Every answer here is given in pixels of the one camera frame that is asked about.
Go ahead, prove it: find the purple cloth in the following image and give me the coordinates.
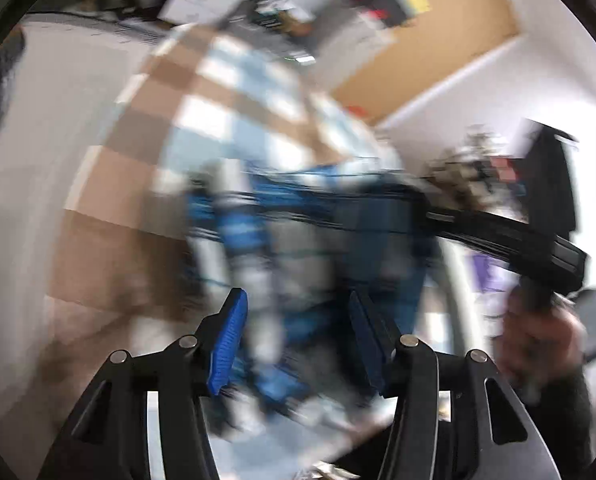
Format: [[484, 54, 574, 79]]
[[470, 252, 510, 294]]

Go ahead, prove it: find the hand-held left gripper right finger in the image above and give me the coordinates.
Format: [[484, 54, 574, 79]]
[[348, 289, 564, 480]]

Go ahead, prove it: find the person's right forearm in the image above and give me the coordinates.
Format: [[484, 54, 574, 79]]
[[537, 364, 595, 480]]

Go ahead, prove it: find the black and yellow box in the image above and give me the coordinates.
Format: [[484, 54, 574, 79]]
[[350, 0, 431, 29]]

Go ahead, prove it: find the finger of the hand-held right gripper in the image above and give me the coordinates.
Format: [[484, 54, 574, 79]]
[[408, 185, 535, 264]]

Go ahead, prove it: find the cluttered storage shelf rack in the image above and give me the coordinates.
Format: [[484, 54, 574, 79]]
[[428, 127, 535, 212]]

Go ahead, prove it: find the wooden door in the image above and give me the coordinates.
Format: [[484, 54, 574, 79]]
[[330, 0, 522, 127]]

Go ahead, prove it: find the white carton box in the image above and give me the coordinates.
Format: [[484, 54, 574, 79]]
[[318, 7, 397, 77]]

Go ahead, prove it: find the brown checkered blanket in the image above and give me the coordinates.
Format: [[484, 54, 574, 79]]
[[48, 25, 455, 466]]

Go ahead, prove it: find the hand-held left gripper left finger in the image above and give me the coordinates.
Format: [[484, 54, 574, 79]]
[[38, 287, 249, 480]]

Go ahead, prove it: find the dark cloth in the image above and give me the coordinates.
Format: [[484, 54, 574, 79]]
[[0, 30, 26, 147]]

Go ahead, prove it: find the person's right hand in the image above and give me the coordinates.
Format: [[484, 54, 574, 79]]
[[493, 284, 590, 407]]

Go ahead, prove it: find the white dotted bedsheet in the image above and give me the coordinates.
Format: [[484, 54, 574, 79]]
[[0, 20, 169, 461]]

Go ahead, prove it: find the blue plaid shirt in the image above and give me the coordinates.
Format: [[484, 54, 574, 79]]
[[183, 162, 445, 442]]

